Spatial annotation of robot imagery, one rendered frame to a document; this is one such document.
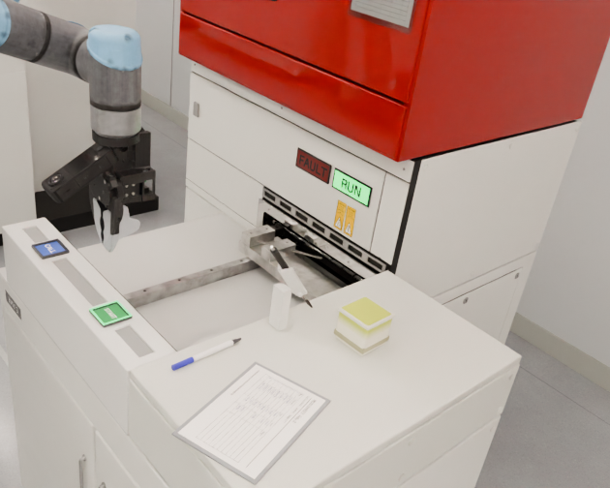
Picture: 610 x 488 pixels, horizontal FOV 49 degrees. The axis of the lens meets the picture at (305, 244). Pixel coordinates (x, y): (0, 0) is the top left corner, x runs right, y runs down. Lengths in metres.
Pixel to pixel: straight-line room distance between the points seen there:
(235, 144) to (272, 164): 0.16
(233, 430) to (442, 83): 0.75
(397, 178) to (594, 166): 1.53
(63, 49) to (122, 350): 0.49
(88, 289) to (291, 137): 0.61
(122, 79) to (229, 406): 0.51
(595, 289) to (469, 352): 1.71
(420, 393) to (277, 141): 0.78
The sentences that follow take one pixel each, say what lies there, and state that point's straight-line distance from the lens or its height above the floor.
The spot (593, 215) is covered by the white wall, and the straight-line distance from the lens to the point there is 2.86.
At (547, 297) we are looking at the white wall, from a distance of 3.06.
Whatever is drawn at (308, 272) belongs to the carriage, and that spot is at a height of 0.88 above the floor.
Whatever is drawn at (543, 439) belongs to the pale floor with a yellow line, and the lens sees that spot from 2.70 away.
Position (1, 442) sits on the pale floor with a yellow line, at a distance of 2.40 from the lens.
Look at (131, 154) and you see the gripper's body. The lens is 1.10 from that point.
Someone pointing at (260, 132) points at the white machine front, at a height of 1.11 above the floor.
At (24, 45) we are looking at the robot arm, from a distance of 1.05.
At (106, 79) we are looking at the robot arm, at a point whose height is 1.40.
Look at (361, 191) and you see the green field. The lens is 1.46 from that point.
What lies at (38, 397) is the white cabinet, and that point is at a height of 0.59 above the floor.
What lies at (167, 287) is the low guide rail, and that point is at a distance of 1.52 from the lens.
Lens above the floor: 1.69
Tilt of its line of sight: 29 degrees down
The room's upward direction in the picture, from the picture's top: 9 degrees clockwise
